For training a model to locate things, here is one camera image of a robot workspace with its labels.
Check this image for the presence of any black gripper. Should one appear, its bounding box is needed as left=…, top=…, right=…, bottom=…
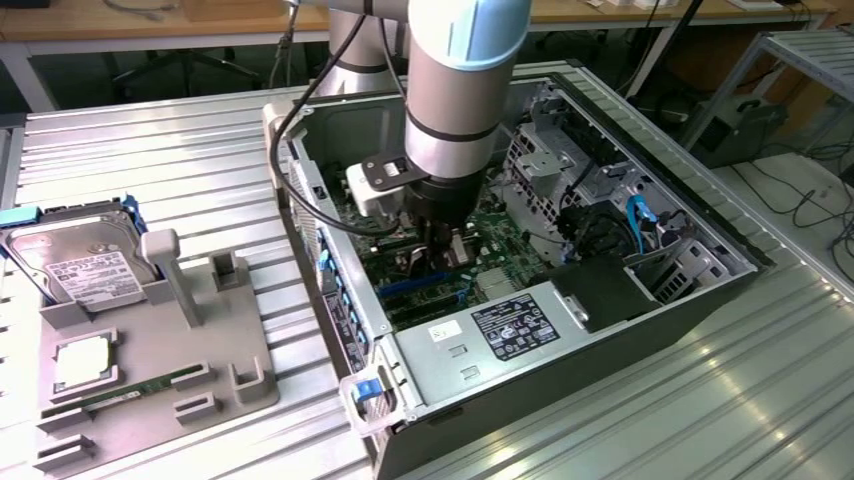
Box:
left=399, top=169, right=487, bottom=242

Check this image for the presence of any green motherboard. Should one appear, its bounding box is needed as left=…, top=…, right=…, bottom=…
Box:
left=319, top=164, right=568, bottom=334

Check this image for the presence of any silver disk bay cage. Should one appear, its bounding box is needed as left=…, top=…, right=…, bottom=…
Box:
left=503, top=119, right=646, bottom=236

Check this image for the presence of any blue expansion slot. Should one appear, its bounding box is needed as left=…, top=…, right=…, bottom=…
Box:
left=376, top=272, right=450, bottom=298

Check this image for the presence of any small silver chipset heat sink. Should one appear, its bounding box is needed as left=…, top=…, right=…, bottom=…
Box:
left=474, top=271, right=520, bottom=295

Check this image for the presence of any grey power supply unit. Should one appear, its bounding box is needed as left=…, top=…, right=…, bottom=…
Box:
left=392, top=281, right=591, bottom=407

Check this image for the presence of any black fan shroud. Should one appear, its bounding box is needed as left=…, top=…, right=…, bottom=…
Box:
left=551, top=260, right=660, bottom=335

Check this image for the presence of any open black PC case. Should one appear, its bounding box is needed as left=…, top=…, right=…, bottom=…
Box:
left=262, top=71, right=779, bottom=480

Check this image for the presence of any black equipment box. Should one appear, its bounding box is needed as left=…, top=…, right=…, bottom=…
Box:
left=691, top=97, right=790, bottom=169

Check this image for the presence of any grey parts rack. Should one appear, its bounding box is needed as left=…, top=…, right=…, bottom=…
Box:
left=31, top=228, right=282, bottom=474

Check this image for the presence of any black chair base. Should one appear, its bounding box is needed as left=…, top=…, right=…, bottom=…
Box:
left=111, top=45, right=263, bottom=92

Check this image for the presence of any hard disk in blue carrier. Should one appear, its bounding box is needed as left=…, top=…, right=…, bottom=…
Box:
left=0, top=195, right=151, bottom=314

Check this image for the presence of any wooden desk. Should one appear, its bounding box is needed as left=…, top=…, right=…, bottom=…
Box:
left=0, top=0, right=841, bottom=114

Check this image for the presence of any green RAM stick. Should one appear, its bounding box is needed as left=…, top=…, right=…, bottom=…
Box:
left=40, top=366, right=203, bottom=420

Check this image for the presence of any silver CPU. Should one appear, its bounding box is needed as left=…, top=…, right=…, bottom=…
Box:
left=53, top=341, right=113, bottom=387

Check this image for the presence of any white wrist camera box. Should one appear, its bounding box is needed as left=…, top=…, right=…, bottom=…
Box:
left=344, top=154, right=428, bottom=217

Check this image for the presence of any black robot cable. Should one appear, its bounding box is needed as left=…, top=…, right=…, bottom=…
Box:
left=268, top=0, right=406, bottom=236

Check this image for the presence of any blue wire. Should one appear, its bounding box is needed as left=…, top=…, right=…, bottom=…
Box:
left=624, top=193, right=655, bottom=257

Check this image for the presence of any metal slat shelf frame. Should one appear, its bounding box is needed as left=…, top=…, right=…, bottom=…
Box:
left=678, top=28, right=854, bottom=154

